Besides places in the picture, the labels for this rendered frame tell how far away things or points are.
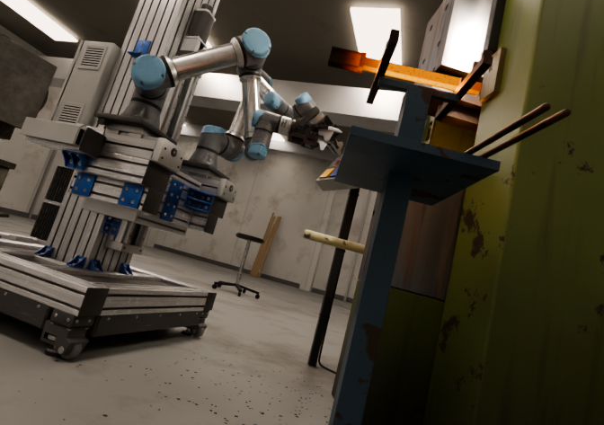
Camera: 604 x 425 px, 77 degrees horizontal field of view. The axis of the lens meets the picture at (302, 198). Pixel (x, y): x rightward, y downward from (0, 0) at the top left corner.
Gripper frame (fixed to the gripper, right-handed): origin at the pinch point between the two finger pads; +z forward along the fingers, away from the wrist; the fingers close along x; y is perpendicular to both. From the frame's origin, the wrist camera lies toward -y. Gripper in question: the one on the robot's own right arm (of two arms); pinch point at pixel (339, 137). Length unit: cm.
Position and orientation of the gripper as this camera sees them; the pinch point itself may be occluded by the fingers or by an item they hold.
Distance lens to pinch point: 158.4
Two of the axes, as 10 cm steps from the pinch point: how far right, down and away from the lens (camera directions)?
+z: 9.6, 2.7, 0.7
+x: 1.2, -1.6, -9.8
